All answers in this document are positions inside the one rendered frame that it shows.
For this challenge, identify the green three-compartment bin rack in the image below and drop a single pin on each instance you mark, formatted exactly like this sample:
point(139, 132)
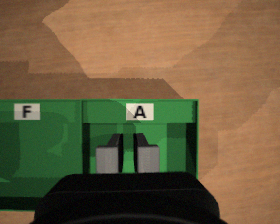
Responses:
point(35, 156)

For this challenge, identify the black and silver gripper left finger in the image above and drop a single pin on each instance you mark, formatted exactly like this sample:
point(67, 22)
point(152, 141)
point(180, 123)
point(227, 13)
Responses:
point(110, 157)

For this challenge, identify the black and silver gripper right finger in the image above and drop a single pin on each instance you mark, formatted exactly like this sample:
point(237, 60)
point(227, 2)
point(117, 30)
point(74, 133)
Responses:
point(146, 157)

